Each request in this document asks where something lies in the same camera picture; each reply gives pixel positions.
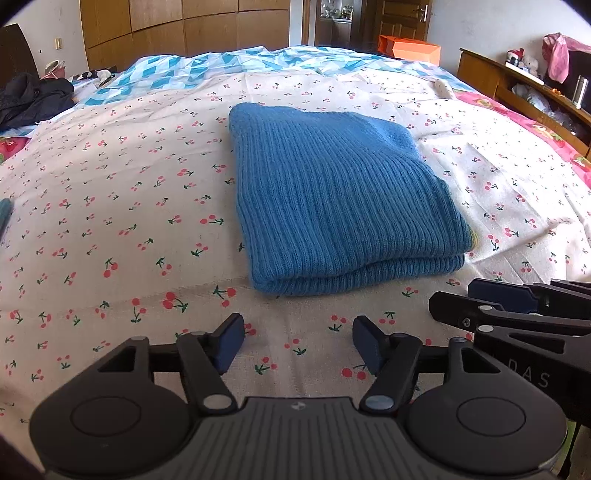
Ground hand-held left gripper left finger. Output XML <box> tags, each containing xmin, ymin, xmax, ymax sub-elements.
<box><xmin>95</xmin><ymin>313</ymin><xmax>246</xmax><ymax>414</ymax></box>

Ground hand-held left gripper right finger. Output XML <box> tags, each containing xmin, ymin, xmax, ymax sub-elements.
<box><xmin>352</xmin><ymin>316</ymin><xmax>502</xmax><ymax>414</ymax></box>

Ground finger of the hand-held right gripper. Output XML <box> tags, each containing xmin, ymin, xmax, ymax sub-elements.
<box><xmin>428</xmin><ymin>291</ymin><xmax>591</xmax><ymax>340</ymax></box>
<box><xmin>467</xmin><ymin>278</ymin><xmax>591</xmax><ymax>320</ymax></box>

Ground blue striped knit sweater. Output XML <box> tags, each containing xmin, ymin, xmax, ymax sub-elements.
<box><xmin>228</xmin><ymin>102</ymin><xmax>476</xmax><ymax>296</ymax></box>

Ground cherry print bed sheet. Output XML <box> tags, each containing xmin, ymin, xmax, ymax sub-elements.
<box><xmin>0</xmin><ymin>68</ymin><xmax>591</xmax><ymax>462</ymax></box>

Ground pink cartoon blanket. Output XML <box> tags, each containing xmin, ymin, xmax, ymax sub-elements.
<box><xmin>0</xmin><ymin>88</ymin><xmax>591</xmax><ymax>186</ymax></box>

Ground steel thermos bottle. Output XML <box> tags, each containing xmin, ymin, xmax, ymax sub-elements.
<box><xmin>572</xmin><ymin>76</ymin><xmax>590</xmax><ymax>110</ymax></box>

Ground wooden side cabinet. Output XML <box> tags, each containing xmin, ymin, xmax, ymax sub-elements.
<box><xmin>457</xmin><ymin>46</ymin><xmax>591</xmax><ymax>160</ymax></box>

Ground plush toys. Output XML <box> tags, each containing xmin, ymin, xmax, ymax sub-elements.
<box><xmin>505</xmin><ymin>47</ymin><xmax>542</xmax><ymax>77</ymax></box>

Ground pink hanging cloth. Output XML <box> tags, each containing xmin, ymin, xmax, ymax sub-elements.
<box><xmin>542</xmin><ymin>32</ymin><xmax>591</xmax><ymax>84</ymax></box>

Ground teal folded garment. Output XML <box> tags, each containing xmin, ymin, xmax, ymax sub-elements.
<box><xmin>0</xmin><ymin>198</ymin><xmax>16</xmax><ymax>241</ymax></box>

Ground orange paper bag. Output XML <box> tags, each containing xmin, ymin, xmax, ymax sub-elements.
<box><xmin>377</xmin><ymin>34</ymin><xmax>442</xmax><ymax>66</ymax></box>

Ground blue white checked quilt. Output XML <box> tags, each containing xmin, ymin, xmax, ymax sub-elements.
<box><xmin>74</xmin><ymin>44</ymin><xmax>459</xmax><ymax>108</ymax></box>

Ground black white patterned cloth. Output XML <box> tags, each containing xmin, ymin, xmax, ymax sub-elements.
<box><xmin>73</xmin><ymin>69</ymin><xmax>117</xmax><ymax>87</ymax></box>

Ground brown wooden door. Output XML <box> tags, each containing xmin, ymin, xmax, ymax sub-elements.
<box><xmin>365</xmin><ymin>0</ymin><xmax>433</xmax><ymax>49</ymax></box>

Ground dark navy jacket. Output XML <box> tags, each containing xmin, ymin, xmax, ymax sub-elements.
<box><xmin>0</xmin><ymin>74</ymin><xmax>77</xmax><ymax>133</ymax></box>

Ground wooden wardrobe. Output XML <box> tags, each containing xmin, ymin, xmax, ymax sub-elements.
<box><xmin>78</xmin><ymin>0</ymin><xmax>293</xmax><ymax>73</ymax></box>

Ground dark wooden headboard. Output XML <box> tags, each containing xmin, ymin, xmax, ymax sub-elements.
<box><xmin>0</xmin><ymin>23</ymin><xmax>41</xmax><ymax>89</ymax></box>

